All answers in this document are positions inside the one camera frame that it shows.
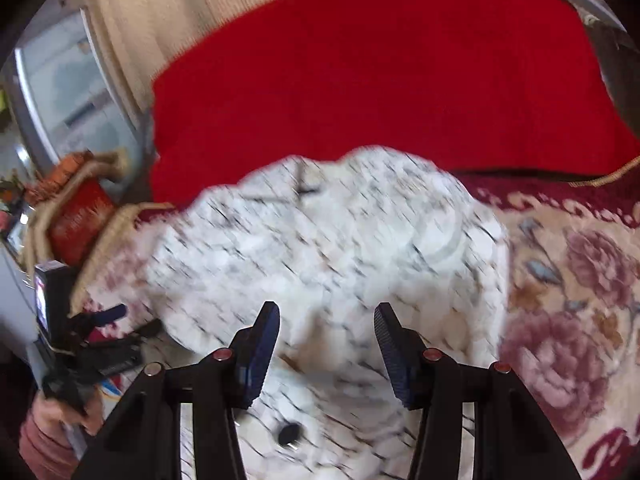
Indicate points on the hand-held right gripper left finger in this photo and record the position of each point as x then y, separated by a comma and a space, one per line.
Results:
260, 360

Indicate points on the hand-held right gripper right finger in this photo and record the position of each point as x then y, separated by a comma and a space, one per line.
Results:
395, 355

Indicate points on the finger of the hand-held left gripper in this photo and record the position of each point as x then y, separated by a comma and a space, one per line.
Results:
127, 352
107, 314

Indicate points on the white cracked-pattern pillow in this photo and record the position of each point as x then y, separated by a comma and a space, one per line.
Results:
325, 250

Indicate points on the person's left hand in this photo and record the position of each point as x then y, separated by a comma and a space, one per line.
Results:
92, 417

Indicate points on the black garment button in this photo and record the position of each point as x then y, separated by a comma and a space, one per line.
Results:
290, 433

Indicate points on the red pillow with beige trim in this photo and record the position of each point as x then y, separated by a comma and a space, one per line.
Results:
80, 215

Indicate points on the floral bed blanket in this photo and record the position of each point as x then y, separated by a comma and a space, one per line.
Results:
565, 310

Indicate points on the glass door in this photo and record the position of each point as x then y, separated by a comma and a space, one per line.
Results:
65, 90

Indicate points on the red blanket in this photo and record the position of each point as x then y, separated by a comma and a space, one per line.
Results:
375, 85

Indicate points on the grey fabric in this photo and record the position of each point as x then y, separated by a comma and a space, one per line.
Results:
612, 65

